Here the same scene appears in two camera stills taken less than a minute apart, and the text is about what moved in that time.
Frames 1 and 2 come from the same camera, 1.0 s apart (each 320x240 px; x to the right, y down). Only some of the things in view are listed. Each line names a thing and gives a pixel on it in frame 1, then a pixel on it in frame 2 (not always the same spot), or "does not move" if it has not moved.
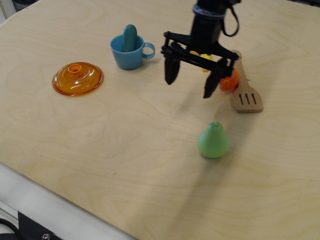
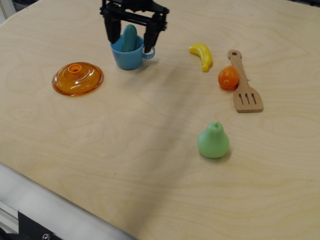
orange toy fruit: x=230 y=83 does not move
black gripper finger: x=211 y=83 to x=152 y=30
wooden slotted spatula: x=246 y=99 does not move
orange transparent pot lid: x=78 y=79 does not move
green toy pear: x=213 y=142 does not move
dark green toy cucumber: x=129 y=38 does not move
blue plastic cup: x=129 y=60 does not move
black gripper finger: x=171 y=68 to x=113 y=26
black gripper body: x=202 y=47 to x=149 y=13
